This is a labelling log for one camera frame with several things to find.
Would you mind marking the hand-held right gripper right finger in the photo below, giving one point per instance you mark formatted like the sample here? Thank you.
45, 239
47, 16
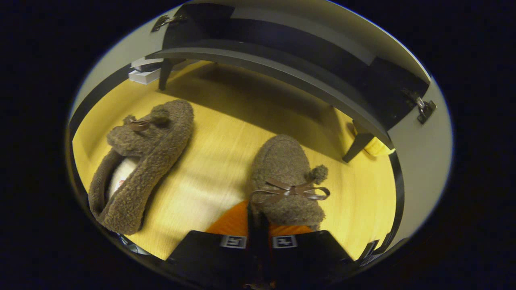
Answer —
306, 257

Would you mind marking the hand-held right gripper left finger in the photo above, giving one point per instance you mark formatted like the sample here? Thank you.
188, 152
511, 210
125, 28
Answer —
213, 257

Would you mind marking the brown fuzzy shoe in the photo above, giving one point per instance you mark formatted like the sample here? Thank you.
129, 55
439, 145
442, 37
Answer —
157, 141
284, 165

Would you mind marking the grey shoe cabinet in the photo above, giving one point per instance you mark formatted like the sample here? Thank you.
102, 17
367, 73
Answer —
282, 44

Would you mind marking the metal door hinge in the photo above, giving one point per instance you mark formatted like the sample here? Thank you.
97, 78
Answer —
163, 22
423, 108

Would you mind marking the pale yellow round object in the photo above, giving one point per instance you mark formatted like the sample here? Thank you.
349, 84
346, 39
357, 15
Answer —
379, 148

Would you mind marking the white box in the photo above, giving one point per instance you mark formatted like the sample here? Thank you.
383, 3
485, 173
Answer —
143, 75

